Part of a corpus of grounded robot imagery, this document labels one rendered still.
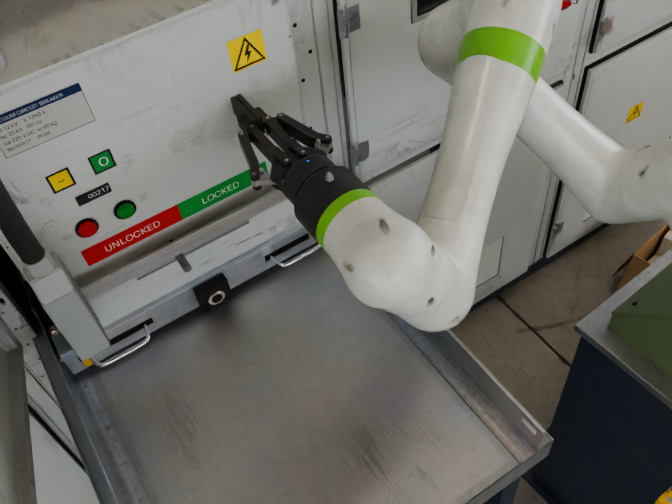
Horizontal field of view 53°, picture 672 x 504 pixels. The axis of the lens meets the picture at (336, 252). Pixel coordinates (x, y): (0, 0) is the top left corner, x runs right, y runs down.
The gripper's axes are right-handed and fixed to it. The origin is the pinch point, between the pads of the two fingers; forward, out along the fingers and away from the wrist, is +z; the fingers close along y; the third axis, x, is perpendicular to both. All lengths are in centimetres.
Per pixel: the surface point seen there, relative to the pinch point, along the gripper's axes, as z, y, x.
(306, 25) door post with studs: 15.9, 19.8, -1.1
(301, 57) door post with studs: 15.9, 18.0, -6.5
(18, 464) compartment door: -6, -54, -39
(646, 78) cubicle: 13, 120, -57
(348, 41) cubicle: 13.9, 26.6, -6.1
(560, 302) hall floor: 1, 90, -123
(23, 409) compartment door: 1, -50, -37
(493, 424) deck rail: -45, 11, -38
